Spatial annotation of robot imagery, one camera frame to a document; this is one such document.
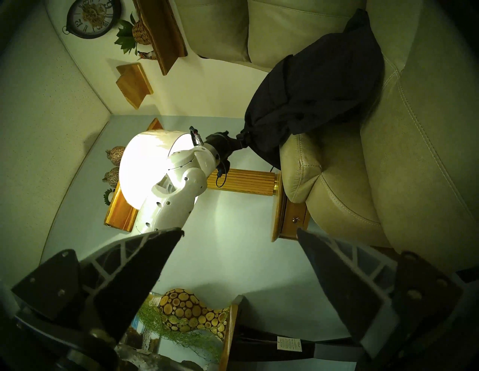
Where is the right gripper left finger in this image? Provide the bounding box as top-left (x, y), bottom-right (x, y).
top-left (11, 227), bottom-right (184, 341)

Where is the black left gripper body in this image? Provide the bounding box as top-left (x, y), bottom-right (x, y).
top-left (204, 130), bottom-right (245, 159)

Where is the round wooden side table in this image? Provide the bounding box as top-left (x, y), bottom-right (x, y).
top-left (271, 171), bottom-right (312, 243)

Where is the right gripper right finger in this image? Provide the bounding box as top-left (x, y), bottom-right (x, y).
top-left (298, 228), bottom-right (463, 356)

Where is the black furniture frame with label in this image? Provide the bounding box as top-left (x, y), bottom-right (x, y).
top-left (232, 325), bottom-right (361, 363)

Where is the green plant in woven pot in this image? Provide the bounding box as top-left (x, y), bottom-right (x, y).
top-left (114, 12), bottom-right (151, 55)

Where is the table lamp with white shade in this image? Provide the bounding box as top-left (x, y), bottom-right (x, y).
top-left (119, 129), bottom-right (282, 210)

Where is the small wooden wall shelf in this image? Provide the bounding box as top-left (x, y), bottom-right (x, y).
top-left (115, 62), bottom-right (154, 110)

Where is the beige leather three-seat sofa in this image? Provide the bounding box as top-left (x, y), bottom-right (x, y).
top-left (174, 0), bottom-right (479, 279)

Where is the wooden corner shelf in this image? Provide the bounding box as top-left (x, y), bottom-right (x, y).
top-left (104, 117), bottom-right (164, 231)

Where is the round black wall clock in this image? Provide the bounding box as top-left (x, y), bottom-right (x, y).
top-left (62, 0), bottom-right (122, 40)

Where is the wood-framed leaning picture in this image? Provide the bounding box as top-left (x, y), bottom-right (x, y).
top-left (123, 288), bottom-right (240, 371)

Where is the speckled owl ornament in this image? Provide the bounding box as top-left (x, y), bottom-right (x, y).
top-left (105, 146), bottom-right (126, 166)
top-left (102, 167), bottom-right (121, 187)

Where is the live-edge wooden wall shelf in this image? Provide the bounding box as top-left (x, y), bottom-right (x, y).
top-left (133, 0), bottom-right (187, 76)

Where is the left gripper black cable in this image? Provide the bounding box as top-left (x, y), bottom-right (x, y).
top-left (215, 159), bottom-right (231, 188)

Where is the black jacket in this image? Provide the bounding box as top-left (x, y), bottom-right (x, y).
top-left (236, 8), bottom-right (386, 169)

